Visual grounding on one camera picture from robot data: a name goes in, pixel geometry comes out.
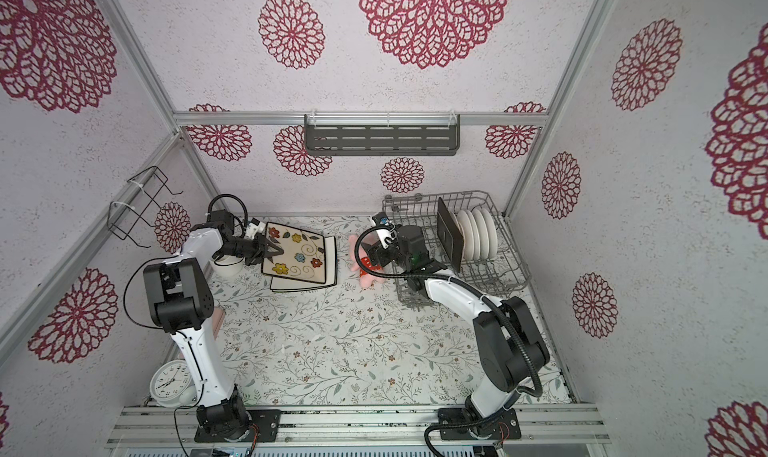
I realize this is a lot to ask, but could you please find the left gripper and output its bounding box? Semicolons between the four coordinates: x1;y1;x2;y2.
218;231;284;265

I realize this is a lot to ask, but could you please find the white square plate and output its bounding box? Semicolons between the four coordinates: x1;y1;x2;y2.
270;279;335;294
271;236;338;285

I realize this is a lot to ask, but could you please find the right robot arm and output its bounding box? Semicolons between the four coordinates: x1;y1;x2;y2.
351;224;550;418

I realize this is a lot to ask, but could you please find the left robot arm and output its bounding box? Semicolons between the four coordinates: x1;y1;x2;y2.
143;210;277;439

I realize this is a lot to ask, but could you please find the pink plush pig toy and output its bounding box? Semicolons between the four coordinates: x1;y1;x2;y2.
347;234;388;290

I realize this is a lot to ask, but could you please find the white mug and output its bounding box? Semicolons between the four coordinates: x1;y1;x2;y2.
211;256;245;279

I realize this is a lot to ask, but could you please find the white alarm clock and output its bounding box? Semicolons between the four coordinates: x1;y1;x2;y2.
149;360;197;408

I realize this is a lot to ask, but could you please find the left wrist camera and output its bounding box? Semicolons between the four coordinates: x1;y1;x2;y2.
244;218;266;240

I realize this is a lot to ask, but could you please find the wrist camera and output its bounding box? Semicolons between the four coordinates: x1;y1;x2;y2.
244;218;266;240
370;211;396;248

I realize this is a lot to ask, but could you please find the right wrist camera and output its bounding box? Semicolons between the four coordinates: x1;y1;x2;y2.
370;211;396;248

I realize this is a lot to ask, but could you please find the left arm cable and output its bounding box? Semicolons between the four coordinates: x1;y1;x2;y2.
206;193;250;224

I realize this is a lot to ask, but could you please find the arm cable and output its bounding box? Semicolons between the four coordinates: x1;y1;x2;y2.
353;225;544;398
206;193;250;224

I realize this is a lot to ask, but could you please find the grey wire dish rack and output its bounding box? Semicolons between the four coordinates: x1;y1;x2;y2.
382;190;530;297

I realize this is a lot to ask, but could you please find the grey wall shelf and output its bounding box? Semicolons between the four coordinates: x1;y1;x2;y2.
304;114;461;157

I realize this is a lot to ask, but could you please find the black wire wall hook rack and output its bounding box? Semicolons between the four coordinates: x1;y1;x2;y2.
105;165;183;249

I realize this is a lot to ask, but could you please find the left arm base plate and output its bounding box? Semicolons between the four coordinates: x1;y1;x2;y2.
194;406;282;443

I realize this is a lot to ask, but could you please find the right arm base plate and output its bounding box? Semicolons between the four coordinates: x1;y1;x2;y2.
437;407;522;441

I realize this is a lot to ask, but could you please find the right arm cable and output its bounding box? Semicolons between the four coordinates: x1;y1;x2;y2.
353;225;544;398

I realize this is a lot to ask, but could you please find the aluminium mounting rail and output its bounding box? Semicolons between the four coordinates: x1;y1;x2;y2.
104;404;611;450

